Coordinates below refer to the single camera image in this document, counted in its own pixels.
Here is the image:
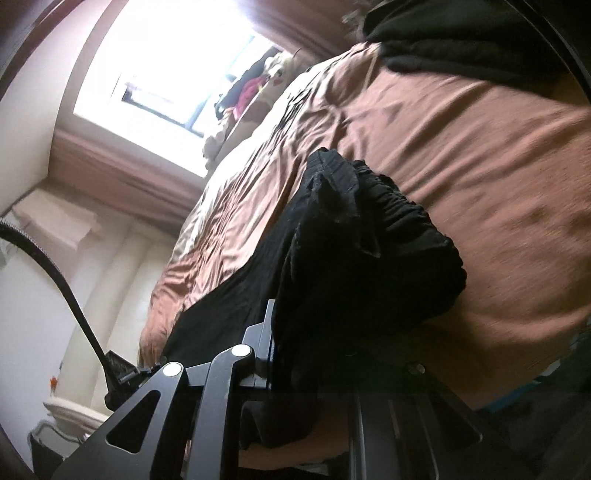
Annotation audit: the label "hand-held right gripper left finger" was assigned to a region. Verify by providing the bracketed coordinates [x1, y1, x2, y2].
[51, 300, 278, 480]

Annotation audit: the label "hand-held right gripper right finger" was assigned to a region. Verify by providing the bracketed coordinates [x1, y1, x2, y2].
[347, 361, 522, 480]

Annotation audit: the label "black pants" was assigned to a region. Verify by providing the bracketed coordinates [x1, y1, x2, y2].
[164, 147, 467, 450]

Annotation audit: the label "black bin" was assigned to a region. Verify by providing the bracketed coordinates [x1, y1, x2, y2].
[28, 422, 65, 476]

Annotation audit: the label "brown bed blanket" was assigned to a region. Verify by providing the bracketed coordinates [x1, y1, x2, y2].
[139, 25, 591, 467]

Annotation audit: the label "bright window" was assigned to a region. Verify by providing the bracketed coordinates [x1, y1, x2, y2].
[74, 0, 278, 139]

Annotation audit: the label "pink-brown curtain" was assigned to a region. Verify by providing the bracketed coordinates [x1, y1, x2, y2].
[259, 0, 370, 61]

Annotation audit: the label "black cloth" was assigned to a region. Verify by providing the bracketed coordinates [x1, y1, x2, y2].
[362, 0, 571, 90]

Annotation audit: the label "black braided cable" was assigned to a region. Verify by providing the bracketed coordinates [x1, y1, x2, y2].
[0, 219, 116, 370]

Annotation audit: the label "white wall unit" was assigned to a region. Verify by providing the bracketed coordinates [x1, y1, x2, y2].
[13, 188, 101, 251]

